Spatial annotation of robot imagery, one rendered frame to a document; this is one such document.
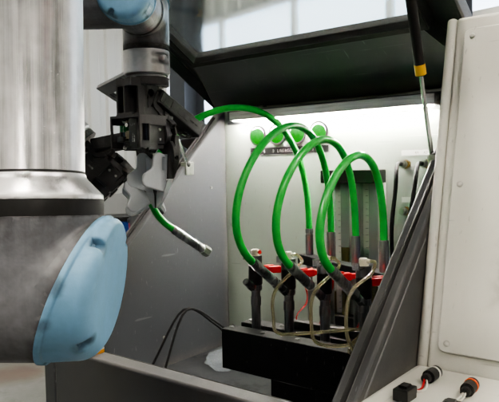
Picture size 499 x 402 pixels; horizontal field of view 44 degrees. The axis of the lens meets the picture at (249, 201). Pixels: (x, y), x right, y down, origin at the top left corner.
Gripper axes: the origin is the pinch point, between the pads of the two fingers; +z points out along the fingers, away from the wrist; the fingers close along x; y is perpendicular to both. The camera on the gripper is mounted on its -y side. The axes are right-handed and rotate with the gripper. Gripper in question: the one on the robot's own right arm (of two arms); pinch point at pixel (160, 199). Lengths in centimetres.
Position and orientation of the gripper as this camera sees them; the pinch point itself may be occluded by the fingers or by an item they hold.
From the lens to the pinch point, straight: 103.7
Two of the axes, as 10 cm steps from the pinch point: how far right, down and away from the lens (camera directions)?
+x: 7.8, 0.2, -6.2
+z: 0.2, 10.0, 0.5
